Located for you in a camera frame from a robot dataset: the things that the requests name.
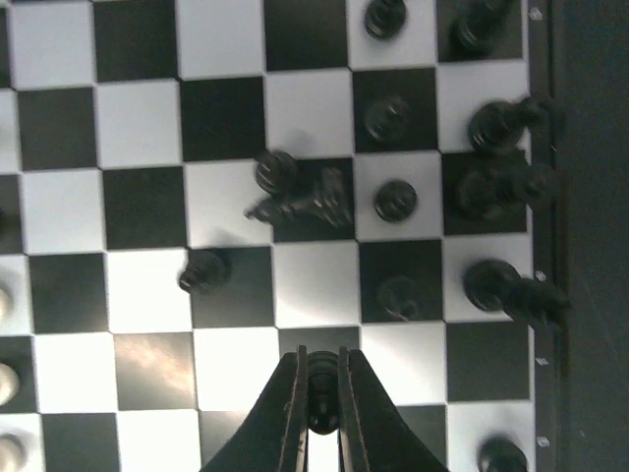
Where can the black chess bishop standing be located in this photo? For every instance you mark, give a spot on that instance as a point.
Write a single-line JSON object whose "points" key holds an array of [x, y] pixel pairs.
{"points": [[498, 126]]}

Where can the black chess pawn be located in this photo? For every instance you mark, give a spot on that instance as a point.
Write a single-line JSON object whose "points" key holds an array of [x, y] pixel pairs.
{"points": [[323, 404], [395, 201], [387, 120], [205, 271], [384, 19], [399, 298], [276, 172]]}

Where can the black chess knight standing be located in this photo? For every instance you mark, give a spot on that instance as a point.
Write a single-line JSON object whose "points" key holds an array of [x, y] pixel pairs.
{"points": [[479, 27]]}

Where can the black chess rook lying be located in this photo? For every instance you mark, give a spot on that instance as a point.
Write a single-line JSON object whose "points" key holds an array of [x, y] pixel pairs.
{"points": [[500, 454]]}

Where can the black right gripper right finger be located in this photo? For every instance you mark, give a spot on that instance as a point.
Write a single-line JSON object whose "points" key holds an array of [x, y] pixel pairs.
{"points": [[372, 435]]}

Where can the black chess king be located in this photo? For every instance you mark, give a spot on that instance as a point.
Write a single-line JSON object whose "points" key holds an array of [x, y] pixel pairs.
{"points": [[494, 286]]}

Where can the black chess queen standing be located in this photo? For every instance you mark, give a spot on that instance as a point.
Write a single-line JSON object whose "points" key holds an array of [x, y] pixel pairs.
{"points": [[486, 193]]}

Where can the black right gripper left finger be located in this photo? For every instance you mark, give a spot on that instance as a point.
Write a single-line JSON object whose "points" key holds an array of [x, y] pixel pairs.
{"points": [[274, 435]]}

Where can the black white chess board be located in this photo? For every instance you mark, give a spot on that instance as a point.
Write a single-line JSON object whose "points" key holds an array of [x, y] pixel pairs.
{"points": [[130, 133]]}

